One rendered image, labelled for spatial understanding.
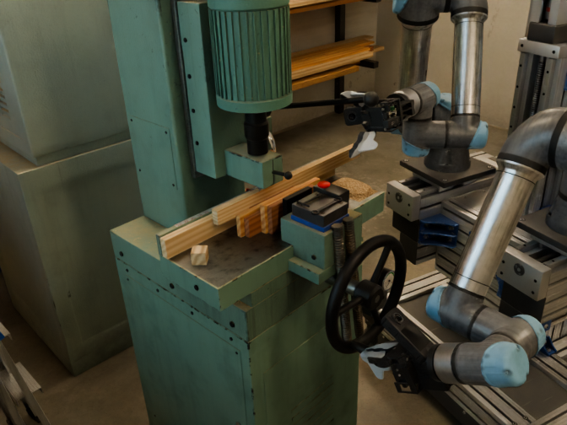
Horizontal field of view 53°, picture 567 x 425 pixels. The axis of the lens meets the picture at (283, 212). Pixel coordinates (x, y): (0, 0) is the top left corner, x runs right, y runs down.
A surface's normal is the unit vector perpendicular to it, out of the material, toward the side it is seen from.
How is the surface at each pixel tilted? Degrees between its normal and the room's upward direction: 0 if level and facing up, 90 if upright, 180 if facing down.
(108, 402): 0
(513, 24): 90
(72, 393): 0
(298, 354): 90
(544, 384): 0
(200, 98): 90
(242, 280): 90
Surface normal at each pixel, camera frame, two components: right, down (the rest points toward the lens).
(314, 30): 0.68, 0.33
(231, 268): -0.04, -0.88
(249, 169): -0.69, 0.37
